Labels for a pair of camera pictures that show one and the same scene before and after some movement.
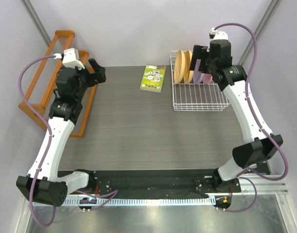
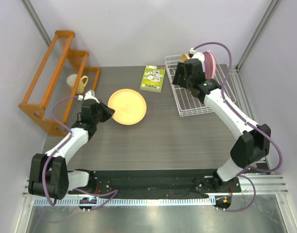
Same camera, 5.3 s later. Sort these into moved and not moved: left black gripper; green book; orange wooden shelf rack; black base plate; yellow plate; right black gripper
Moved: right black gripper; yellow plate; left black gripper
Not moved: black base plate; orange wooden shelf rack; green book
